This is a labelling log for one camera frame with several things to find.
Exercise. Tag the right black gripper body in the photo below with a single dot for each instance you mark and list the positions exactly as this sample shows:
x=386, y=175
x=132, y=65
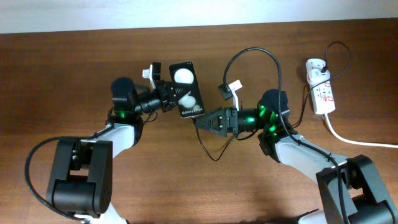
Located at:
x=246, y=119

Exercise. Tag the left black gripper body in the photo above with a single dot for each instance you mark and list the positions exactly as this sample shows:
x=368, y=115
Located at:
x=163, y=101

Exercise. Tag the black smartphone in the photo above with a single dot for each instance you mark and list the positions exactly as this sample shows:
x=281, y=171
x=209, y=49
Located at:
x=183, y=74

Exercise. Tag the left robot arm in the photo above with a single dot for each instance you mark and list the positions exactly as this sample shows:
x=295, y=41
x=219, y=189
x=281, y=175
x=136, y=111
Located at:
x=81, y=179

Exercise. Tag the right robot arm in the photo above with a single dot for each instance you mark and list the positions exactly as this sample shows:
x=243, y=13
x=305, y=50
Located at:
x=351, y=188

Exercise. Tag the white charger adapter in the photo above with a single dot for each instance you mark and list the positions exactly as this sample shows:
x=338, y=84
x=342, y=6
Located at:
x=315, y=76

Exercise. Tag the white power strip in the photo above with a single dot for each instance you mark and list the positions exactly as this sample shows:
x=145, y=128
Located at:
x=322, y=96

